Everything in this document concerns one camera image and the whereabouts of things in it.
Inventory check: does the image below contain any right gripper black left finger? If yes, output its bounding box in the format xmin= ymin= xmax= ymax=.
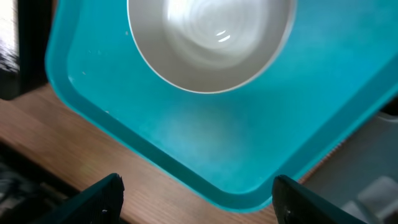
xmin=36 ymin=173 xmax=124 ymax=224

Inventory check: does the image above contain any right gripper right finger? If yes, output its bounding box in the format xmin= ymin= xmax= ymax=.
xmin=272 ymin=175 xmax=365 ymax=224

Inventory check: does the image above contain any grey bowl with rice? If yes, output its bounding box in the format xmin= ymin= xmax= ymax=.
xmin=126 ymin=0 xmax=297 ymax=94

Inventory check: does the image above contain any grey dishwasher rack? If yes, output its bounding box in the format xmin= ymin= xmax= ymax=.
xmin=304 ymin=113 xmax=397 ymax=223

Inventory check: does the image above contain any teal plastic tray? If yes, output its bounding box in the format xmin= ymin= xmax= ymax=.
xmin=45 ymin=0 xmax=397 ymax=212

